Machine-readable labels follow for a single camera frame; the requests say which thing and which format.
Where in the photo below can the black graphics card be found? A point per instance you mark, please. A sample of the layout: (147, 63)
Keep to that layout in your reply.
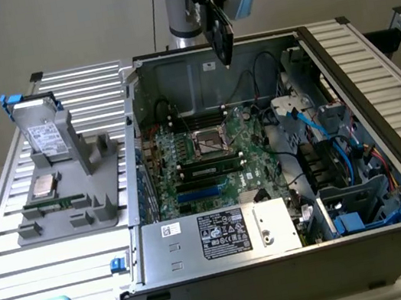
(220, 39)

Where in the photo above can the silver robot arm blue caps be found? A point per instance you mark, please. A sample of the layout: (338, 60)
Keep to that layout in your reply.
(181, 9)

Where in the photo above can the CPU socket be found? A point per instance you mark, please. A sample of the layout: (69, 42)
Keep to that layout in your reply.
(210, 141)

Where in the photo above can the black box between tables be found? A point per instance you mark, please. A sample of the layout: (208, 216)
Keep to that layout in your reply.
(383, 42)

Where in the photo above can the green motherboard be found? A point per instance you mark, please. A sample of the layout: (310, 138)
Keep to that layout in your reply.
(253, 164)

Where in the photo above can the black RAM stick with label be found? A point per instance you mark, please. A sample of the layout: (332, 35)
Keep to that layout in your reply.
(213, 167)

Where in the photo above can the black expansion slot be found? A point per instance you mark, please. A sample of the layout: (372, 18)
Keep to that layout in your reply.
(196, 185)

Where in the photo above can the black fan shroud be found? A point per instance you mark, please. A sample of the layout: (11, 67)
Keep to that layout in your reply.
(321, 165)

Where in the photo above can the blue expansion slot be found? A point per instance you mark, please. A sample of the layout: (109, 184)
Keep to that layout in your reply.
(198, 194)

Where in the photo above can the silver chipset heatsink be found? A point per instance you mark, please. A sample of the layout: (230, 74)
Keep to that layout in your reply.
(249, 196)

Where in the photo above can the hard disk in blue caddy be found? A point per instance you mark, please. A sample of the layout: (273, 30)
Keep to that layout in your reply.
(41, 127)

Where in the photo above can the grey parts rack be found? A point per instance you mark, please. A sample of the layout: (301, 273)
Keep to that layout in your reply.
(105, 182)

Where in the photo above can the grey disk bay cage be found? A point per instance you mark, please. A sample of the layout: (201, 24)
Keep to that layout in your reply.
(353, 200)

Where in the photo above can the CPU chip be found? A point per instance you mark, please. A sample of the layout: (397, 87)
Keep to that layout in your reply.
(46, 185)

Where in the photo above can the silver power supply unit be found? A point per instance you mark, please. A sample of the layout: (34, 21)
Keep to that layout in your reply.
(190, 249)

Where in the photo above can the blue empty disk caddy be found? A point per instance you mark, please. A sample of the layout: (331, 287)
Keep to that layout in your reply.
(349, 222)

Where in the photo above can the green RAM stick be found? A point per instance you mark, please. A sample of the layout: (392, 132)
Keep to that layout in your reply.
(56, 202)

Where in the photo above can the blue case latch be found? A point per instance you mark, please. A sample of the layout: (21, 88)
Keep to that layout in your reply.
(116, 264)

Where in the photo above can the open black PC case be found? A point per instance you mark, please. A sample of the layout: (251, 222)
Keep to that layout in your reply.
(286, 282)

